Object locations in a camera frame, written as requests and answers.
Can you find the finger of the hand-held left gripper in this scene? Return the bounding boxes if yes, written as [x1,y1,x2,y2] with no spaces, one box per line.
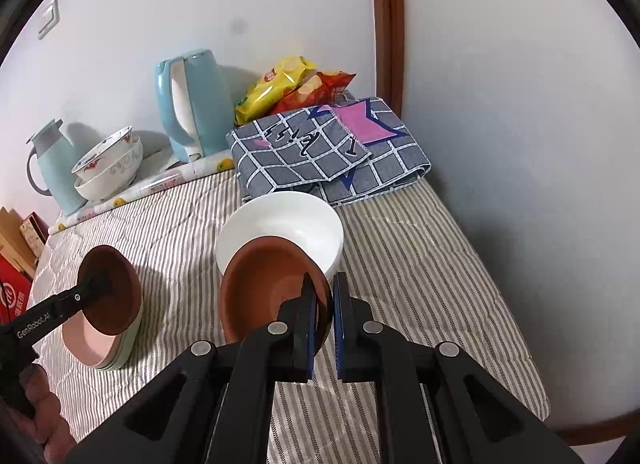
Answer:
[54,268,117,317]

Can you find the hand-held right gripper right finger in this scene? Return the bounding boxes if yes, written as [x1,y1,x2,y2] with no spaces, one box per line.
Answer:
[332,271,583,464]

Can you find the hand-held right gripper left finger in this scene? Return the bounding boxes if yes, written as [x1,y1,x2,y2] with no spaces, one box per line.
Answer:
[65,271,321,464]

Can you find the small brown bowl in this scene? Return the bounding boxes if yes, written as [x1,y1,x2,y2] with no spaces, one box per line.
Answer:
[219,237,332,345]
[79,245,142,336]

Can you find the pink square plate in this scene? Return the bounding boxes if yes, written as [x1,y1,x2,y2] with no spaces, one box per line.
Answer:
[62,294,143,367]

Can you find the plain white bowl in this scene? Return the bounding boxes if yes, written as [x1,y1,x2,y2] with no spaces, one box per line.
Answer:
[216,191,345,295]

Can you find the person's left hand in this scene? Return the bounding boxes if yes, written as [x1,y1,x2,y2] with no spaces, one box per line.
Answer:
[20,363,76,452]

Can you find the red paper bag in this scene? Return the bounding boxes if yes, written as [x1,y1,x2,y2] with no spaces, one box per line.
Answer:
[0,254,33,325]

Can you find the patterned brown box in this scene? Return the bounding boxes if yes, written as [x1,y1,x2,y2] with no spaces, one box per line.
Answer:
[20,211,51,257]

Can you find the grey striped quilt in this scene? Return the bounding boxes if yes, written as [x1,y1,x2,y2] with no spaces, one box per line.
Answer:
[27,164,551,464]

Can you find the white grey-patterned ceramic bowl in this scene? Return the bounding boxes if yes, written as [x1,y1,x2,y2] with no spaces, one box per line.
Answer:
[74,137,143,202]

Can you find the white printed table mat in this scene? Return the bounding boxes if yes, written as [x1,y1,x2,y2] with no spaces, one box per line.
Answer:
[47,154,236,236]

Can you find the light blue thermos jug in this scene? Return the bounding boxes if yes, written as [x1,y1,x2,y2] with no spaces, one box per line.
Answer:
[26,118,88,216]

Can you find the floral patterned ceramic bowl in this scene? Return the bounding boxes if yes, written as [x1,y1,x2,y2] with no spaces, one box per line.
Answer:
[71,125,133,182]

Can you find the grey checked folded cloth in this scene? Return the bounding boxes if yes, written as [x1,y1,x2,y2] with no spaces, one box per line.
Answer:
[230,96,432,207]

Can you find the light blue electric kettle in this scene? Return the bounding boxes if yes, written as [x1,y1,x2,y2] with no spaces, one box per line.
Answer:
[154,48,236,163]

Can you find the red snack bag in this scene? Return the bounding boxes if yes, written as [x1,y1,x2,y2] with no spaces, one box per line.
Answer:
[270,69,357,115]

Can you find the yellow snack bag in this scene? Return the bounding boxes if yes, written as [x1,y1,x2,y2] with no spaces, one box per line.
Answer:
[235,56,318,126]

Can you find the white light switch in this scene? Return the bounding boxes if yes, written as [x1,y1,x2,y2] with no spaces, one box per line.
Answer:
[37,0,61,40]

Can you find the brown wooden door frame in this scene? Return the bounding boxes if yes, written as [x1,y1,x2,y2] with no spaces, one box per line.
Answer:
[367,0,405,120]

